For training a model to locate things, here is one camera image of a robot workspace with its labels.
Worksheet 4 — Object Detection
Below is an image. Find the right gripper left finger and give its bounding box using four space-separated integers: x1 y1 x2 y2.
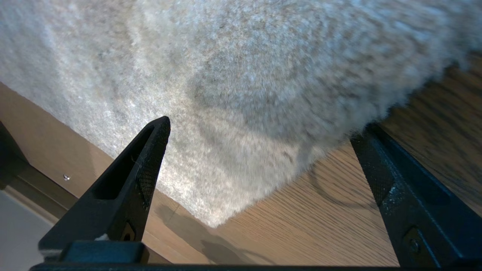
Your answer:
38 116 171 252

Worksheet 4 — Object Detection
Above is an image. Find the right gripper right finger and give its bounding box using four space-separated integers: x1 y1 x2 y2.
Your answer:
350 123 482 268

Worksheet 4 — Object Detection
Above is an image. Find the dark metal floor threshold strip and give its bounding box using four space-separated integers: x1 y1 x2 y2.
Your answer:
0 121 79 222

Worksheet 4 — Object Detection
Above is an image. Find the shaggy grey rug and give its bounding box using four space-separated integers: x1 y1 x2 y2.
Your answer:
0 0 482 228

